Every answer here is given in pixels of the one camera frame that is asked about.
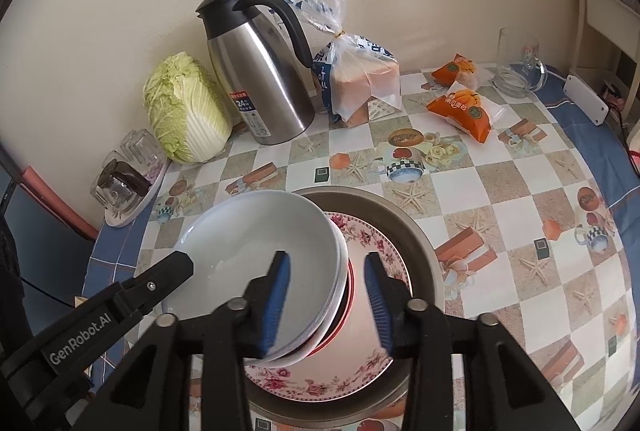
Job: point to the stainless steel basin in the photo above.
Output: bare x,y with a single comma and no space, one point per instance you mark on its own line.
420,241

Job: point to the orange bread packet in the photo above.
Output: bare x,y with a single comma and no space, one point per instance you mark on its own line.
450,71
460,111

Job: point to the strawberry print bowl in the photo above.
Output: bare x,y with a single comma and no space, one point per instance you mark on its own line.
350,286

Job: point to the large white bowl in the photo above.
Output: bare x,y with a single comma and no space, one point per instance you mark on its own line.
240,241

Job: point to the dark brown glass cup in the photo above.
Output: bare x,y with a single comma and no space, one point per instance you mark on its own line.
125,176

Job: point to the red furniture edge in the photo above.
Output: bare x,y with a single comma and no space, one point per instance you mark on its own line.
60,206

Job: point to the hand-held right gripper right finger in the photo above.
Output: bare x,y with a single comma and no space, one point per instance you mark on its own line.
377,306

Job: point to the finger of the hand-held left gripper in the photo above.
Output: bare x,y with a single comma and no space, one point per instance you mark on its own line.
160,278

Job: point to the white power strip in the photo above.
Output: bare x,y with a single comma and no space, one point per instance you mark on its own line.
585,98

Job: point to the floral round plate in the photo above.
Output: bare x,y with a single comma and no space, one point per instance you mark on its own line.
325,381

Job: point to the blue cloth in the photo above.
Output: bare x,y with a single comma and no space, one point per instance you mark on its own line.
600,146

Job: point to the stainless steel thermos jug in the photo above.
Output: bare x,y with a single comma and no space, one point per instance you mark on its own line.
260,76

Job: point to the bagged sliced bread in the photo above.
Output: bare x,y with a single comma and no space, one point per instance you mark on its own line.
365,81

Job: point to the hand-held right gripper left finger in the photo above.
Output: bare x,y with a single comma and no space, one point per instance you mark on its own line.
277,306

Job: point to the napa cabbage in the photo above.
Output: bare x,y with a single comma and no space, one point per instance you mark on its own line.
185,111

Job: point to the clear glass cup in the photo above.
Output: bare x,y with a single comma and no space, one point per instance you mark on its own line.
112,196
142,146

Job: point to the white tray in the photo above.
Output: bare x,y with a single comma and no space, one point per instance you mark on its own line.
120,218

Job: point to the glass mug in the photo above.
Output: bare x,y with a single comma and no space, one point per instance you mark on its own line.
510,81

